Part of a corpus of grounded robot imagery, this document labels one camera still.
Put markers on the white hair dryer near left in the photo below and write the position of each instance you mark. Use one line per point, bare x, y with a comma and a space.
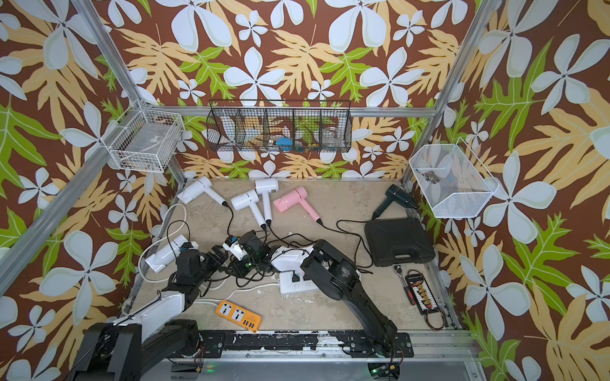
166, 254

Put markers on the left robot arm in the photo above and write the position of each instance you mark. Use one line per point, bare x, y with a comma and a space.
127, 348

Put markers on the black plastic tool case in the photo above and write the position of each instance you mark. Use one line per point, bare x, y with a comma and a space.
398, 241

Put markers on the black hair dryer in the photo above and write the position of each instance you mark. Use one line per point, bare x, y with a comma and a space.
395, 194

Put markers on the ratchet wrench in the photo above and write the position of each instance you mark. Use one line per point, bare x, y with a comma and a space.
398, 270

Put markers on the white wire basket left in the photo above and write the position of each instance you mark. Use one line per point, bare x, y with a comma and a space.
144, 138

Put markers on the white hair dryer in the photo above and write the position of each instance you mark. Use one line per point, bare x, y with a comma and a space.
198, 187
264, 188
166, 254
249, 200

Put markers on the black wire basket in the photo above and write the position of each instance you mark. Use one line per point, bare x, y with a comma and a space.
312, 125

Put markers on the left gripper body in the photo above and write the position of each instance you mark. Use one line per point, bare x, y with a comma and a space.
224, 252

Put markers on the orange power strip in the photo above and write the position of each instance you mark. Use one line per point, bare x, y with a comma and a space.
248, 320

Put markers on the pink hair dryer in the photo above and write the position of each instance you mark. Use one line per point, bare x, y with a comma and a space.
297, 197

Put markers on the metal clip in basket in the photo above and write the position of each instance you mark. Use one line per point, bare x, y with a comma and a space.
431, 177

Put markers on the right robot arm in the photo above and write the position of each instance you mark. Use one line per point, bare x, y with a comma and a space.
332, 272

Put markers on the white multicolour power strip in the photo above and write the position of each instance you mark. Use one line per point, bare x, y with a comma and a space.
292, 282

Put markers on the white hair dryer far left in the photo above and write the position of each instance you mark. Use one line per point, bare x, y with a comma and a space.
198, 187

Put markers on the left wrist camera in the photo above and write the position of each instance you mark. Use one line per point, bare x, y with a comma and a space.
187, 245

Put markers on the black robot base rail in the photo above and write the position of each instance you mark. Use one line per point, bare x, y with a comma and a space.
353, 343

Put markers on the white mesh basket right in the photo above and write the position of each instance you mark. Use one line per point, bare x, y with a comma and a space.
466, 184

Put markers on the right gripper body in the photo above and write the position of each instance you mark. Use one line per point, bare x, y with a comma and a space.
248, 263

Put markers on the blue object in basket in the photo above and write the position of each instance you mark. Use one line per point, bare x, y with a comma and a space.
284, 144

